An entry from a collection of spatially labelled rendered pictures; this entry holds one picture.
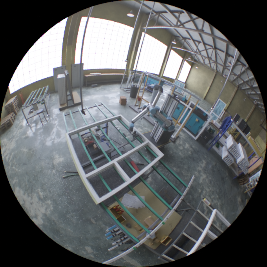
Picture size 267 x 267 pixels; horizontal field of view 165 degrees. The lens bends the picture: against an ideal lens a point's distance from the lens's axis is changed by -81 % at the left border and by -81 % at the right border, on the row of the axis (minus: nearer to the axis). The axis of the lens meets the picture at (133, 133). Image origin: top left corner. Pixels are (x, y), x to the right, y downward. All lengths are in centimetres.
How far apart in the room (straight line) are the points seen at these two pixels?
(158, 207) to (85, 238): 176
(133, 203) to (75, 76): 797
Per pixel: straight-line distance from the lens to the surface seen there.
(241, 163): 517
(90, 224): 240
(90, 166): 195
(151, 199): 180
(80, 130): 212
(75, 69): 788
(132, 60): 1021
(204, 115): 491
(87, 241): 257
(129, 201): 169
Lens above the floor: 230
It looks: 43 degrees down
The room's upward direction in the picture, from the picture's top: 16 degrees clockwise
